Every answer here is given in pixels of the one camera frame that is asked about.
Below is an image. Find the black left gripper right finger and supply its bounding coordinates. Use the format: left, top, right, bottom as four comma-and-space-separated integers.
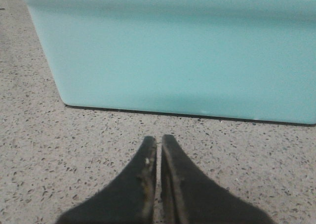
161, 135, 273, 224

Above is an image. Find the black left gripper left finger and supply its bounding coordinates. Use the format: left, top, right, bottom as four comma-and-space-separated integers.
57, 136, 157, 224

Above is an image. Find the light blue storage box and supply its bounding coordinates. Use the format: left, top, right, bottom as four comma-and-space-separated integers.
23, 0, 316, 124

